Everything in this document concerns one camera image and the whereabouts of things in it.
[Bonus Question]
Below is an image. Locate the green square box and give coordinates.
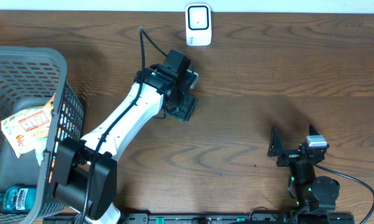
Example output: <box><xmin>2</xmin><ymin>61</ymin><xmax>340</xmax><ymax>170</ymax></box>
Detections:
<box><xmin>172</xmin><ymin>95</ymin><xmax>198</xmax><ymax>122</ymax></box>

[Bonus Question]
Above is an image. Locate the yellow snack bag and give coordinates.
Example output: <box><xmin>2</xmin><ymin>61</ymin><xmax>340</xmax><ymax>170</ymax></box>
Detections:
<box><xmin>1</xmin><ymin>95</ymin><xmax>55</xmax><ymax>162</ymax></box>

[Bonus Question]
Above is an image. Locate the teal mouthwash bottle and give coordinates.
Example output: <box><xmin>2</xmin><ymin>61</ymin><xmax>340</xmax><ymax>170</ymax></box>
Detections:
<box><xmin>0</xmin><ymin>185</ymin><xmax>37</xmax><ymax>215</ymax></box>

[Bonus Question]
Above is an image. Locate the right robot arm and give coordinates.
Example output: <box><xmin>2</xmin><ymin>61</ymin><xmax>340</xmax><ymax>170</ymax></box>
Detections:
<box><xmin>267</xmin><ymin>125</ymin><xmax>340</xmax><ymax>223</ymax></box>

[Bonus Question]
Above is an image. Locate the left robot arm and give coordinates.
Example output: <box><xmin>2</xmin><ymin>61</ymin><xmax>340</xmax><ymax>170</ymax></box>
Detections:
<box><xmin>50</xmin><ymin>50</ymin><xmax>199</xmax><ymax>223</ymax></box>

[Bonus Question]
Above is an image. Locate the white barcode scanner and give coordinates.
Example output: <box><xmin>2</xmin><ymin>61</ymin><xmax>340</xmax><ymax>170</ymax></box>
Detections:
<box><xmin>185</xmin><ymin>3</ymin><xmax>212</xmax><ymax>47</ymax></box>

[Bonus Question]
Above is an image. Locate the grey plastic basket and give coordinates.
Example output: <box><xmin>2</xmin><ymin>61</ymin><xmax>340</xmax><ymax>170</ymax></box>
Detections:
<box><xmin>0</xmin><ymin>46</ymin><xmax>84</xmax><ymax>223</ymax></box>

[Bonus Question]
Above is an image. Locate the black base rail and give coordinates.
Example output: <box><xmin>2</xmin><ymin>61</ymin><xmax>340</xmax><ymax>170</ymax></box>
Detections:
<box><xmin>43</xmin><ymin>212</ymin><xmax>355</xmax><ymax>224</ymax></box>

